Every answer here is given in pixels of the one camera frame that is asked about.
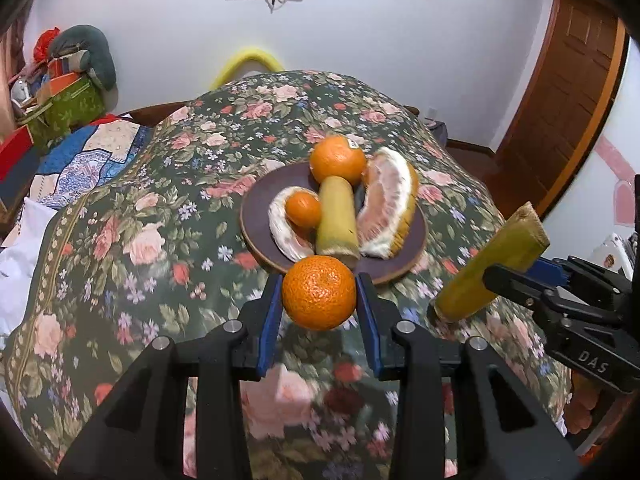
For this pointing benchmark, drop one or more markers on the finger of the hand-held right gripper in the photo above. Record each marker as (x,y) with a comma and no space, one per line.
(550,269)
(517,285)

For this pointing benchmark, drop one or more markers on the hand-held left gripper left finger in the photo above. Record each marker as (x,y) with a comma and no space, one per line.
(270,320)

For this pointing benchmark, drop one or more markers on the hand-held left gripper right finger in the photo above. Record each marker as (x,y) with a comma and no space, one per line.
(368,320)

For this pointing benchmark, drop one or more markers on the banana piece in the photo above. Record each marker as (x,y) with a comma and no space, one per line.
(337,220)
(485,270)

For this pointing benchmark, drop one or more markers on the large bumpy orange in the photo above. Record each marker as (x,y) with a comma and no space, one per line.
(319,292)

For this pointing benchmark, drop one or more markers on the peeled pomelo segment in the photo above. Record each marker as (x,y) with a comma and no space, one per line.
(282,235)

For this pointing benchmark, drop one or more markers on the purple round plate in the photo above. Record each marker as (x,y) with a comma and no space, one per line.
(260,230)

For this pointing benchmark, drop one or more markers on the small orange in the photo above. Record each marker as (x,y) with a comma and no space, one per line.
(303,209)

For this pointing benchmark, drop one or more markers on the pomelo segment with peel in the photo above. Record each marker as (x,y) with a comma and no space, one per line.
(390,205)

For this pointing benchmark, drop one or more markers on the smooth medium orange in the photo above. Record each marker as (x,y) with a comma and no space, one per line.
(336,162)

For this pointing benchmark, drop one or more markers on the white sliding door with hearts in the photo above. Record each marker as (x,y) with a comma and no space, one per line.
(615,170)

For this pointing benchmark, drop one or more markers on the floral tablecloth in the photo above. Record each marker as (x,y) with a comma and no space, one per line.
(150,260)

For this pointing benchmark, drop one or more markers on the brown wooden door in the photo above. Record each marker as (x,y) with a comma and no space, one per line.
(560,110)

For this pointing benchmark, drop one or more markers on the grey bag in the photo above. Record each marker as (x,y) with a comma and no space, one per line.
(439,132)

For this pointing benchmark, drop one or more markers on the blue patchwork quilt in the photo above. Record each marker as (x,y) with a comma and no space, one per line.
(95,155)

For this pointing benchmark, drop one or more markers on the white cloth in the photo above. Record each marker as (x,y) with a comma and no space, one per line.
(22,260)

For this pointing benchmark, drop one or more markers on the yellow foam tube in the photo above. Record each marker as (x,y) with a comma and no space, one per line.
(245,60)

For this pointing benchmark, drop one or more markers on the green patterned box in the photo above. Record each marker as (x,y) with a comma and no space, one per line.
(75,105)

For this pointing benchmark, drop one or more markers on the red box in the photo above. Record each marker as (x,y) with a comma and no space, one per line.
(15,152)

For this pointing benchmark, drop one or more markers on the grey plush toy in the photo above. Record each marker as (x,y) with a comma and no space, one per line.
(97,57)

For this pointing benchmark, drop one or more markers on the orange box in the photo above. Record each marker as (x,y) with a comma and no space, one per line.
(60,82)

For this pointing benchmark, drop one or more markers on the red plastic bag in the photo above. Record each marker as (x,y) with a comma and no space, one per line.
(45,42)

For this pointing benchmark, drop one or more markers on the white wall outlet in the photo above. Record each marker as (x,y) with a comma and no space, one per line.
(431,111)

